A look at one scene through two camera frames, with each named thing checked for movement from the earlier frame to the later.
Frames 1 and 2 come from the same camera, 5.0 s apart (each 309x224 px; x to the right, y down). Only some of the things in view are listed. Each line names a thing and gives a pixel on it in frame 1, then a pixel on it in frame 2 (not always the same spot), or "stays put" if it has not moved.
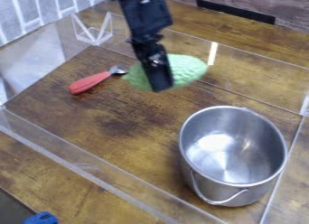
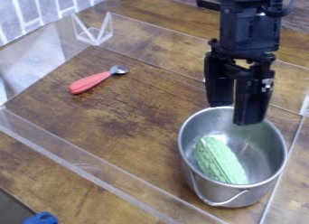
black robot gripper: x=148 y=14 to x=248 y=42
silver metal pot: x=233 y=155 stays put
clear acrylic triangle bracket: x=90 y=34 stays put
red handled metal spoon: x=117 y=70 stays put
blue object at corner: x=42 y=218 stays put
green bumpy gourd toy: x=187 y=69 to x=221 y=160
